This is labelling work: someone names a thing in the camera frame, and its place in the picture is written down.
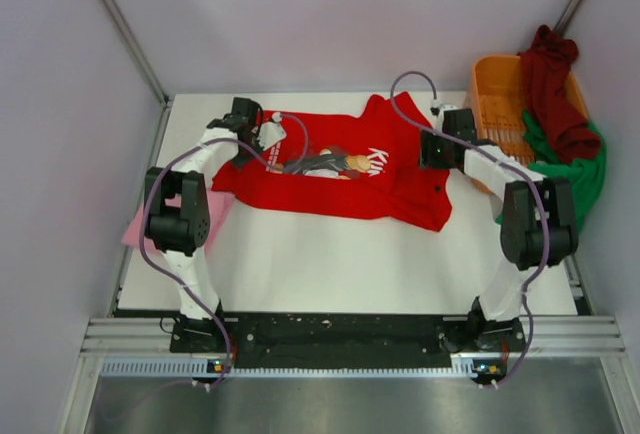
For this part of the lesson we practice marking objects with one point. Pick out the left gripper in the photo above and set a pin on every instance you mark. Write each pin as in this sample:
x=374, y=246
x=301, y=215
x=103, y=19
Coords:
x=257, y=147

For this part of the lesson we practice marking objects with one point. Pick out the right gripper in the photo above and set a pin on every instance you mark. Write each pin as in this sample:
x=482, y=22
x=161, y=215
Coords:
x=426, y=158

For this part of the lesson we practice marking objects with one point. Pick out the red teddy bear t-shirt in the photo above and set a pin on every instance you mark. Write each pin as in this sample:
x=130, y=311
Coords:
x=364, y=167

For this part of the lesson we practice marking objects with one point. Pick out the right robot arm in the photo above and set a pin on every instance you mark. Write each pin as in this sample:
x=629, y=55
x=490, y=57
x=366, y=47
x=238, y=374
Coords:
x=538, y=226

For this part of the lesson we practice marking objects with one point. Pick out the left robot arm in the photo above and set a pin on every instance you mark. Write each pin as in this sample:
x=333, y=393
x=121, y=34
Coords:
x=176, y=220

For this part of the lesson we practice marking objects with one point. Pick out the folded pink t-shirt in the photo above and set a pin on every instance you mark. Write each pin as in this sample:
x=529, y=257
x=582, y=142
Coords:
x=219, y=204

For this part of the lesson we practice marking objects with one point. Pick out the orange plastic basket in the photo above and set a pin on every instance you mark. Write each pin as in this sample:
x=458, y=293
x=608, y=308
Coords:
x=497, y=100

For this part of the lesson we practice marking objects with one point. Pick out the dark red t-shirt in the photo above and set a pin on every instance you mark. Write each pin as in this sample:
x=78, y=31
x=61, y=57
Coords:
x=545, y=68

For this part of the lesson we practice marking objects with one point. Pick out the green t-shirt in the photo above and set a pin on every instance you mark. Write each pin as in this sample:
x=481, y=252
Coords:
x=585, y=176

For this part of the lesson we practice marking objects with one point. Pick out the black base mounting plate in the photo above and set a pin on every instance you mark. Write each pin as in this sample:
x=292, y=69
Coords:
x=320, y=340

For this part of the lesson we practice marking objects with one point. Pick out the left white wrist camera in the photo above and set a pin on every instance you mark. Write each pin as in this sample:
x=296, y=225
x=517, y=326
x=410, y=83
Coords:
x=271, y=132

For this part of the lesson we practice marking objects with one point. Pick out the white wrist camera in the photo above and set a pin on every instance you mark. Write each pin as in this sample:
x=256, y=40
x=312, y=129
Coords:
x=438, y=108
x=271, y=132

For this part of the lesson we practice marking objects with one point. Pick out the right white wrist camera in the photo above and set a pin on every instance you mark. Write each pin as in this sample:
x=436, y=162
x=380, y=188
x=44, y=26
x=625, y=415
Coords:
x=438, y=108

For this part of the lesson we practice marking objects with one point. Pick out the left corner aluminium post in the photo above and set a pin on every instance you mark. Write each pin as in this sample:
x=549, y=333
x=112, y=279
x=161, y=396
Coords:
x=134, y=50

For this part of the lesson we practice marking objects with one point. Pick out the aluminium frame rail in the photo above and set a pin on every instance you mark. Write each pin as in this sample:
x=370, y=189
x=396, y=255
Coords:
x=554, y=336

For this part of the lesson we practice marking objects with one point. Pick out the grey slotted cable duct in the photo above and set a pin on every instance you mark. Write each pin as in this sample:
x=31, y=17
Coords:
x=211, y=369

